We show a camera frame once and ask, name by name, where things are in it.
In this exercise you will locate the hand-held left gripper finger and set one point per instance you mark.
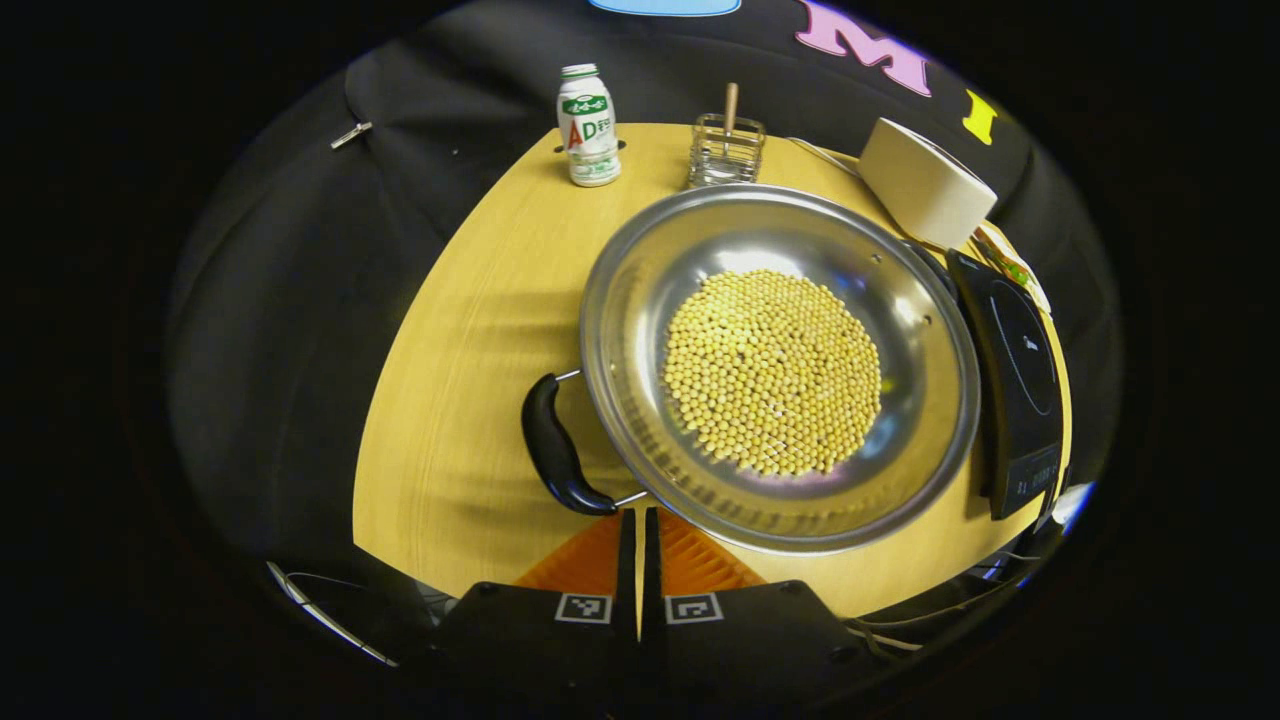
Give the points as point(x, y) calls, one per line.
point(651, 570)
point(628, 570)

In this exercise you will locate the pile of soybeans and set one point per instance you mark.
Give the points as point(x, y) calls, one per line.
point(770, 375)

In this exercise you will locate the black induction cooktop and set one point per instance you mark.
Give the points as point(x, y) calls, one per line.
point(1020, 380)

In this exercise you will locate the white plastic drink bottle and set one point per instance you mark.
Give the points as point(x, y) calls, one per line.
point(588, 130)

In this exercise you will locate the sandwich with lettuce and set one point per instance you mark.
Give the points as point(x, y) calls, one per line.
point(1010, 265)

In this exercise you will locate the white toaster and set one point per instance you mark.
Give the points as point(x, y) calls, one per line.
point(925, 185)

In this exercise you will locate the small white plate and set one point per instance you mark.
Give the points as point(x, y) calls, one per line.
point(1035, 290)

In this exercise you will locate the silver metal clip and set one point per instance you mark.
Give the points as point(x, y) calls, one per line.
point(351, 134)

